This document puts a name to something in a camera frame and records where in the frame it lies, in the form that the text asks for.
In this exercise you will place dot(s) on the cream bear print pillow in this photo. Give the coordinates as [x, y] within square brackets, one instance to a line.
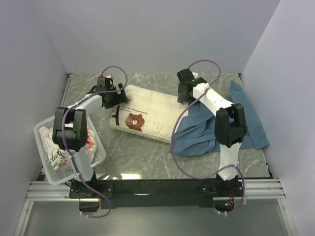
[150, 114]

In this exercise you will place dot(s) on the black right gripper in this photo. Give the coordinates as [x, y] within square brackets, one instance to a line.
[180, 97]

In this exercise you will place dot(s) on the blue fabric pillowcase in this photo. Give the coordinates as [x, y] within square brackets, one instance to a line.
[195, 134]

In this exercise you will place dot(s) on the white plastic laundry basket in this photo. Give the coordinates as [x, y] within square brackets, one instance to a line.
[63, 174]

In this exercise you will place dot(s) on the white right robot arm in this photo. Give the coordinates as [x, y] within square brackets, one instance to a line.
[230, 126]

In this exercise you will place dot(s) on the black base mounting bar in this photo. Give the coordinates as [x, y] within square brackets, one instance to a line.
[157, 193]

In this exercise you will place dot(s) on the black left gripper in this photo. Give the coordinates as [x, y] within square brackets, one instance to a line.
[120, 98]

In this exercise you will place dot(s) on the white printed cloth in basket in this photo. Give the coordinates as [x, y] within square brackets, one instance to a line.
[58, 158]

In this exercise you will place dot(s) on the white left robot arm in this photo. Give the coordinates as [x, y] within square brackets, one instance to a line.
[70, 131]

